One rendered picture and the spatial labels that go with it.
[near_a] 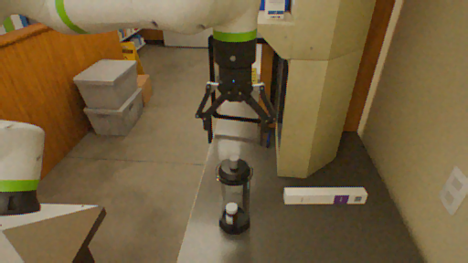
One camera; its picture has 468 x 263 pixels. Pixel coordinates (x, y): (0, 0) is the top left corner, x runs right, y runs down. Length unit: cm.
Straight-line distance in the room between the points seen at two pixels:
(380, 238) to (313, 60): 58
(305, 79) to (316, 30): 15
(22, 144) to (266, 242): 74
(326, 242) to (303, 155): 31
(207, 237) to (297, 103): 52
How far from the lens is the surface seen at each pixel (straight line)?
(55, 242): 91
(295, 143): 104
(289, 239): 94
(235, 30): 58
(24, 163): 95
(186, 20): 47
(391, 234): 106
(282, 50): 88
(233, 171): 77
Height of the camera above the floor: 169
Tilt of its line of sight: 34 degrees down
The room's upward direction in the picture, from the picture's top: straight up
